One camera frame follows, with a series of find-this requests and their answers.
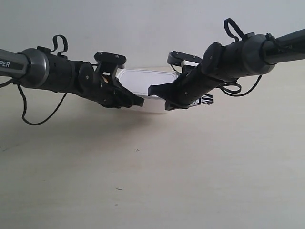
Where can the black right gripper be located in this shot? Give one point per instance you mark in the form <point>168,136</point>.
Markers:
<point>190,86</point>

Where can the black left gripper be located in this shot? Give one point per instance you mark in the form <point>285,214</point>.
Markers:
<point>106,91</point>

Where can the white lidded plastic container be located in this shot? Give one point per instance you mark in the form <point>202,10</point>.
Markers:
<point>138,81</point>

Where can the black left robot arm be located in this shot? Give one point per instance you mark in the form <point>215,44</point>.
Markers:
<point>37,68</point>

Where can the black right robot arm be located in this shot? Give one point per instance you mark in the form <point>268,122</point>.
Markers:
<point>256,54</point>

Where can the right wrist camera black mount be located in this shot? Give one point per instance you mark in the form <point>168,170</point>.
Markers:
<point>186,61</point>

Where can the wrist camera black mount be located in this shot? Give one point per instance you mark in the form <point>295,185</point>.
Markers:
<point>186,61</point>
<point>108,63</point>

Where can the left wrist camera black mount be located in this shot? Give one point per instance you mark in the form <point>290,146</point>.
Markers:
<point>108,63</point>

